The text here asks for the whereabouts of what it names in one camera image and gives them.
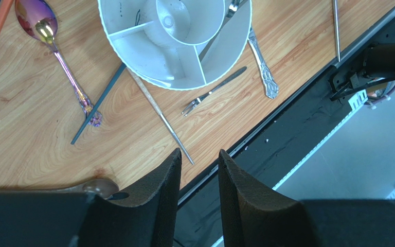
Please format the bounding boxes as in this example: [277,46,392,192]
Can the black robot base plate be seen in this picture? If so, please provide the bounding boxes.
[173,16,395,246]

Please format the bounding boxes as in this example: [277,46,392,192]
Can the silver table knife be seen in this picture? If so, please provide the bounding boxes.
[248,27,279,99]

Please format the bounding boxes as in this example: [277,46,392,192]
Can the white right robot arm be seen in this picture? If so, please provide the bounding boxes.
[363,43,395,80]

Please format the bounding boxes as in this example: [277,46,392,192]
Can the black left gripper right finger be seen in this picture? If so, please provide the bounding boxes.
[218,150,395,246]

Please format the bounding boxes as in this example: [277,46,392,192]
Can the white divided utensil holder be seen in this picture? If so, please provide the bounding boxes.
[98,1,252,91]

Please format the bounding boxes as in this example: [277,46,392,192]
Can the small silver fork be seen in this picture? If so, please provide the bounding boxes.
[181,66,247,117]

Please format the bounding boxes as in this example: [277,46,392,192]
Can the silver chopstick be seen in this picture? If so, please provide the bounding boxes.
[332,0,341,63]

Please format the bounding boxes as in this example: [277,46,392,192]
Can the dark brown wooden spoon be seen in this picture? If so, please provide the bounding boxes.
[0,178,120,200]

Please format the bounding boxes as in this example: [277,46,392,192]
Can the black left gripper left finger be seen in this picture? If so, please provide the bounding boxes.
[0,149,182,246]

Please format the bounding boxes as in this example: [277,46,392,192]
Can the silver utensils in holder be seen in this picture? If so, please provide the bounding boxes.
[199,0,245,62]

